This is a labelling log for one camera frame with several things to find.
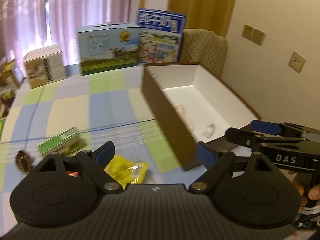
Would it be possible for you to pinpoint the dark blue milk carton box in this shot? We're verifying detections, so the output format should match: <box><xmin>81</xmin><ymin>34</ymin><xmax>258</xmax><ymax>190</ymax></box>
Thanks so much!
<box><xmin>136</xmin><ymin>9</ymin><xmax>186</xmax><ymax>63</ymax></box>

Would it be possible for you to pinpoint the clear plastic container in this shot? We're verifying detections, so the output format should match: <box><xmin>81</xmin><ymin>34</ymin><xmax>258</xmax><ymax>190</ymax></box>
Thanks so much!
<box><xmin>174</xmin><ymin>104</ymin><xmax>216</xmax><ymax>139</ymax></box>

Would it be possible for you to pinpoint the mustard yellow curtain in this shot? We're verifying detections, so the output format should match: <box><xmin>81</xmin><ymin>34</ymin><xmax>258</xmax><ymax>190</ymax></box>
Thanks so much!
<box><xmin>168</xmin><ymin>0</ymin><xmax>235</xmax><ymax>37</ymax></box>

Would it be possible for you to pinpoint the quilted beige chair cover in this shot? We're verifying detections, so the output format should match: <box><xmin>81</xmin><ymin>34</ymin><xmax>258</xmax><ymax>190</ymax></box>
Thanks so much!
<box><xmin>178</xmin><ymin>29</ymin><xmax>228</xmax><ymax>77</ymax></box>

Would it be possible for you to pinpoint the pink curtain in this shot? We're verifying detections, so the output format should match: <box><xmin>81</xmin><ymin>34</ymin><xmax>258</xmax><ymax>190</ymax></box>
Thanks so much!
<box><xmin>1</xmin><ymin>0</ymin><xmax>131</xmax><ymax>74</ymax></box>

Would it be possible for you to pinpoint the single wall socket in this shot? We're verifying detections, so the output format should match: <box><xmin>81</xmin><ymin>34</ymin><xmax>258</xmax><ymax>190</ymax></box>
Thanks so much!
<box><xmin>289</xmin><ymin>51</ymin><xmax>305</xmax><ymax>73</ymax></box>

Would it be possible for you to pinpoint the red candy packet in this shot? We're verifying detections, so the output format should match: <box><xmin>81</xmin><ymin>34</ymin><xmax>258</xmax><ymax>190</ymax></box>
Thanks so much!
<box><xmin>67</xmin><ymin>171</ymin><xmax>80</xmax><ymax>178</ymax></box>

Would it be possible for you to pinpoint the checkered bed sheet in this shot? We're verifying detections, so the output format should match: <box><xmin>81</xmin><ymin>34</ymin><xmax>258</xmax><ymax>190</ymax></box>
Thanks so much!
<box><xmin>0</xmin><ymin>63</ymin><xmax>251</xmax><ymax>235</ymax></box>

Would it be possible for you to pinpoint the person's right hand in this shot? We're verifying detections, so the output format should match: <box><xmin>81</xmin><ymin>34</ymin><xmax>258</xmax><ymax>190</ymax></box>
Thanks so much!
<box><xmin>292</xmin><ymin>176</ymin><xmax>319</xmax><ymax>206</ymax></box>

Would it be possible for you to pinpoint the beige white product box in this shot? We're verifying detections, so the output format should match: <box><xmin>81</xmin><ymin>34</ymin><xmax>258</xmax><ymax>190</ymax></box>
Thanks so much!
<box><xmin>24</xmin><ymin>44</ymin><xmax>67</xmax><ymax>89</ymax></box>

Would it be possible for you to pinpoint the yellow snack packet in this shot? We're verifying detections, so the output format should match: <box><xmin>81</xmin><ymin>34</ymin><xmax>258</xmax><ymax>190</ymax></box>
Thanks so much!
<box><xmin>104</xmin><ymin>155</ymin><xmax>149</xmax><ymax>189</ymax></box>

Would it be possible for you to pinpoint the light blue milk carton box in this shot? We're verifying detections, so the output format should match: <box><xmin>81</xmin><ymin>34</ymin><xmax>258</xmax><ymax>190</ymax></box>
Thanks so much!
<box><xmin>77</xmin><ymin>23</ymin><xmax>140</xmax><ymax>75</ymax></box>

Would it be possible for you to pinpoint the dark brown hair scrunchie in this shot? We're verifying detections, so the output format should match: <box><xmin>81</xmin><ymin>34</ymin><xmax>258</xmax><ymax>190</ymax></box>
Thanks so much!
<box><xmin>15</xmin><ymin>150</ymin><xmax>34</xmax><ymax>174</ymax></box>

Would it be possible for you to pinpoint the green spray medicine box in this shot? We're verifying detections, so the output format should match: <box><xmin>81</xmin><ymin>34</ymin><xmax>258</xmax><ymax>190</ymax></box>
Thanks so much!
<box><xmin>38</xmin><ymin>127</ymin><xmax>86</xmax><ymax>157</ymax></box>

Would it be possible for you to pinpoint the brown white storage box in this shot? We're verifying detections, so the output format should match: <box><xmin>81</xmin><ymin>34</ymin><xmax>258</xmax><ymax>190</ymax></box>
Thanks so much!
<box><xmin>141</xmin><ymin>62</ymin><xmax>261</xmax><ymax>171</ymax></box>

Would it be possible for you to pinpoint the double wall switch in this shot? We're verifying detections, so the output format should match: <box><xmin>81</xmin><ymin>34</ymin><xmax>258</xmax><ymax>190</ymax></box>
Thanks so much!
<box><xmin>242</xmin><ymin>24</ymin><xmax>265</xmax><ymax>46</ymax></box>

